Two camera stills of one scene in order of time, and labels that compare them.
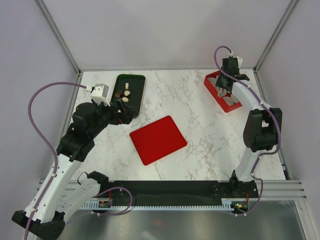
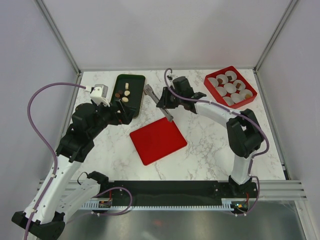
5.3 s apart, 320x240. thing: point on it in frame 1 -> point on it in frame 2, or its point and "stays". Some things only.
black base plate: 182,193 stays
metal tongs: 221,92 -> 147,90
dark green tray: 129,88 stays
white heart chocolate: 127,93 stays
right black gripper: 218,82 -> 164,101
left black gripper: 124,117 stays
